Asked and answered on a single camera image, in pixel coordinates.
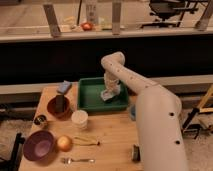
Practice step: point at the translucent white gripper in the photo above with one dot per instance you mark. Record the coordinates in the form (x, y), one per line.
(112, 86)

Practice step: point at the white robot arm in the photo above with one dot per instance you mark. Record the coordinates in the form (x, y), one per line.
(157, 117)

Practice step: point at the green plastic tray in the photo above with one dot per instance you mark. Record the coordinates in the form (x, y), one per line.
(89, 96)

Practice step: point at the small blue cup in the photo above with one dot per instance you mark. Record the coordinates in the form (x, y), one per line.
(132, 113)

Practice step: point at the blue sponge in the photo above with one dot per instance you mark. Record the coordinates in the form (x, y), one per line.
(64, 87)

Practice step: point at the white paper cup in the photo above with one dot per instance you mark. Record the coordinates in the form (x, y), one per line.
(80, 119)

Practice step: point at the dark block in bowl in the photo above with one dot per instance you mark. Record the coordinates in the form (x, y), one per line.
(59, 103)

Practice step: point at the red apple in background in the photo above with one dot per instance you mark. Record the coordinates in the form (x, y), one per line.
(87, 26)

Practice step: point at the brown bowl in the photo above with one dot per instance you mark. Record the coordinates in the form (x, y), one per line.
(52, 111)

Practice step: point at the yellow tongs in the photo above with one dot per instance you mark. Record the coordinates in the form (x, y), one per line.
(85, 141)

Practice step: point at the yellow onion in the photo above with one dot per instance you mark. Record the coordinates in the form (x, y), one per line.
(64, 143)

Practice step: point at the small dark tin can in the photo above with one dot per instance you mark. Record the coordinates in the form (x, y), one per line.
(41, 121)

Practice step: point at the silver fork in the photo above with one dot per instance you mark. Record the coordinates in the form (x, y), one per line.
(70, 160)

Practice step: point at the black office chair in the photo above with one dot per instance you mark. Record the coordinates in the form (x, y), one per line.
(169, 13)

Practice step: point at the purple bowl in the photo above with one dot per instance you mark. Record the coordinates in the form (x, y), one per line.
(38, 145)

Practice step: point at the black chair at left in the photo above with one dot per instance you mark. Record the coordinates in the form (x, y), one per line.
(11, 165)

